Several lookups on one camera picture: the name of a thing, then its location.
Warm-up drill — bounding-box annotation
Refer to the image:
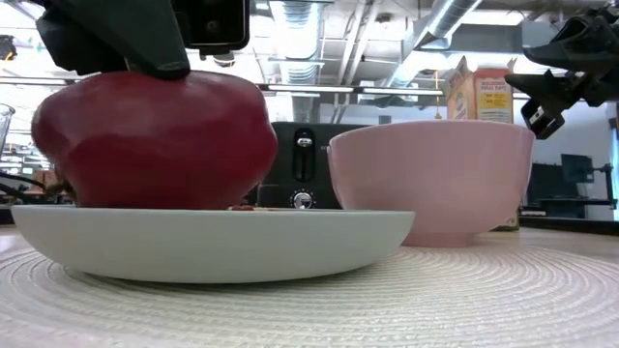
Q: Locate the corrugated silver duct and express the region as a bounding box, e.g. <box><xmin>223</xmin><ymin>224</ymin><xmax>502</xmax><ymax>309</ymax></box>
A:
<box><xmin>278</xmin><ymin>0</ymin><xmax>323</xmax><ymax>122</ymax></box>

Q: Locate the black metal table frame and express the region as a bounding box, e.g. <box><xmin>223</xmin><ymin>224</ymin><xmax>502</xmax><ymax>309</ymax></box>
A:
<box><xmin>519</xmin><ymin>216</ymin><xmax>619</xmax><ymax>237</ymax></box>

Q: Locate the bundle of cables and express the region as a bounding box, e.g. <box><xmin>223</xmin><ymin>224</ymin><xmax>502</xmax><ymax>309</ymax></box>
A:
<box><xmin>0</xmin><ymin>171</ymin><xmax>64</xmax><ymax>205</ymax></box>

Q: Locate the round white woven placemat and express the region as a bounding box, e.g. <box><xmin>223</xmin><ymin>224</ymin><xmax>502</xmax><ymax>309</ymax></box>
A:
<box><xmin>0</xmin><ymin>231</ymin><xmax>619</xmax><ymax>348</ymax></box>

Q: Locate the red bell pepper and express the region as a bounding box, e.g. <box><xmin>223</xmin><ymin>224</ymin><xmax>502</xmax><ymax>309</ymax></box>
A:
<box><xmin>31</xmin><ymin>71</ymin><xmax>280</xmax><ymax>210</ymax></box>

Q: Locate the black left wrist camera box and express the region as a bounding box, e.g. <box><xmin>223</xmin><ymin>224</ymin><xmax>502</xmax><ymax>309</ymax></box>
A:
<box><xmin>171</xmin><ymin>0</ymin><xmax>251</xmax><ymax>57</ymax></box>

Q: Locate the black monitor on arm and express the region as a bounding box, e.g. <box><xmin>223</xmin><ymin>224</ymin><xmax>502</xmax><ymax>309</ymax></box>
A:
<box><xmin>560</xmin><ymin>153</ymin><xmax>595</xmax><ymax>184</ymax></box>

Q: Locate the pink bowl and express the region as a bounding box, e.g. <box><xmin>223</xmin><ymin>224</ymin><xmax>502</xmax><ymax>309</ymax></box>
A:
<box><xmin>327</xmin><ymin>119</ymin><xmax>536</xmax><ymax>248</ymax></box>

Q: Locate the ceiling light strip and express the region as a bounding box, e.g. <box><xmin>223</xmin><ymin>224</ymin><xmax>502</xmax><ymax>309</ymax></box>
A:
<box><xmin>258</xmin><ymin>84</ymin><xmax>444</xmax><ymax>97</ymax></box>

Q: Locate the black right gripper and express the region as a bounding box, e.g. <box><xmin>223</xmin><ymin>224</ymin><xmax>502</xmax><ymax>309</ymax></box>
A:
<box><xmin>505</xmin><ymin>16</ymin><xmax>619</xmax><ymax>140</ymax></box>

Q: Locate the black four-slot toaster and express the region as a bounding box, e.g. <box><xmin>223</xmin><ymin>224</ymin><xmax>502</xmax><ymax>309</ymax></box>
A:
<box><xmin>246</xmin><ymin>121</ymin><xmax>368</xmax><ymax>211</ymax></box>

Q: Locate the orange cereal box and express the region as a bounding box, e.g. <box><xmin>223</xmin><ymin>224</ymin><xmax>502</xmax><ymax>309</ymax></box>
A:
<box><xmin>445</xmin><ymin>55</ymin><xmax>521</xmax><ymax>232</ymax></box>

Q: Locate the black ceiling dome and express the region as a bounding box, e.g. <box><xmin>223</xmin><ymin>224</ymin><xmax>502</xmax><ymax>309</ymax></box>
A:
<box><xmin>212</xmin><ymin>50</ymin><xmax>237</xmax><ymax>68</ymax></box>

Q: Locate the silver round ceiling duct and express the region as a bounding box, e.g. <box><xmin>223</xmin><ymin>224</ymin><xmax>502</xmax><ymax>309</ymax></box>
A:
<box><xmin>386</xmin><ymin>0</ymin><xmax>485</xmax><ymax>88</ymax></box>

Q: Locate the black desk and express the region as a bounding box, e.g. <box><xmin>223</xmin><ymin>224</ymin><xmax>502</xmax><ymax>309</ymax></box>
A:
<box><xmin>526</xmin><ymin>162</ymin><xmax>619</xmax><ymax>219</ymax></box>

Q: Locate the pale blue plate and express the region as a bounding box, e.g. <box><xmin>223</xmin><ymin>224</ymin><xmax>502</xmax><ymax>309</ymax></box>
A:
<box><xmin>10</xmin><ymin>205</ymin><xmax>416</xmax><ymax>285</ymax></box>

